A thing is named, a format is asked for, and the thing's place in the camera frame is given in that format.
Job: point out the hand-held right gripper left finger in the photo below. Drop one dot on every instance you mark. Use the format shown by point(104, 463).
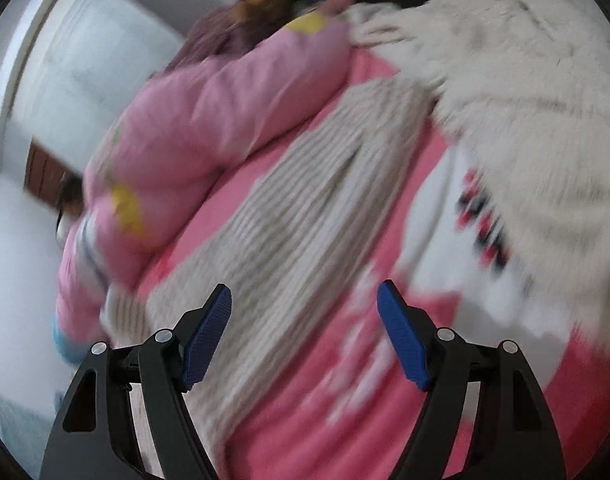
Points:
point(210, 335)

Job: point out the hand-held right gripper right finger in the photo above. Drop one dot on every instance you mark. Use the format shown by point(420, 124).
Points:
point(402, 340)

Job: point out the beige white houndstooth sweater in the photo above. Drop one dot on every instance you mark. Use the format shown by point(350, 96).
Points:
point(295, 220)

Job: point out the pink floral bed sheet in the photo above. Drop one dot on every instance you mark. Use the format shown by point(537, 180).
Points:
point(305, 435)

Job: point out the grey patterned bed skirt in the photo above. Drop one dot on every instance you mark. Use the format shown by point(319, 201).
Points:
point(15, 425)

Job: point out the pink printed quilt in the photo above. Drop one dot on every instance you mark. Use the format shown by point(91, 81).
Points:
point(210, 110)

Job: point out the cream fluffy blanket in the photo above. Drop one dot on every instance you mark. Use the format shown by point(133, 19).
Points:
point(535, 110)

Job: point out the white door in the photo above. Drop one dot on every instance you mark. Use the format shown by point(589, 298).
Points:
point(85, 60)

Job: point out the brown wooden wall rack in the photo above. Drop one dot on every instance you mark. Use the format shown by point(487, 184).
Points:
point(40, 170)

